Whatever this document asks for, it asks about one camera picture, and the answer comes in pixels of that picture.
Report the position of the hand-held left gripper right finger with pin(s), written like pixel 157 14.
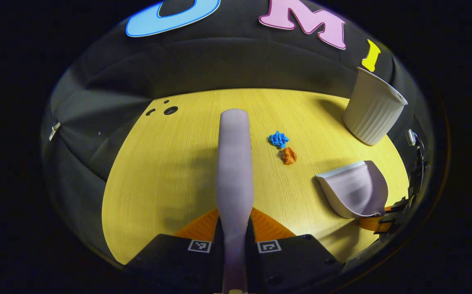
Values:
pixel 293 261

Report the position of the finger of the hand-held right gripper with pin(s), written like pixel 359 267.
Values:
pixel 393 212

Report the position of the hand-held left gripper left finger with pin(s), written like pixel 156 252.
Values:
pixel 170 261

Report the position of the pink dustpan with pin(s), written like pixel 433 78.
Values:
pixel 354 192

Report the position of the white ribbed garbage bin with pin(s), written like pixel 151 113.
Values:
pixel 372 108

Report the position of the orange paper trash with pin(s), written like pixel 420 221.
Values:
pixel 289 156

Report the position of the small pink broom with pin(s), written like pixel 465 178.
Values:
pixel 235 171

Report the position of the blue paper trash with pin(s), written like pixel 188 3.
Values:
pixel 278 139

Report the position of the silver metal clip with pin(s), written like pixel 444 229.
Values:
pixel 54 131

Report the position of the black backdrop cloth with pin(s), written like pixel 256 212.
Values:
pixel 236 65

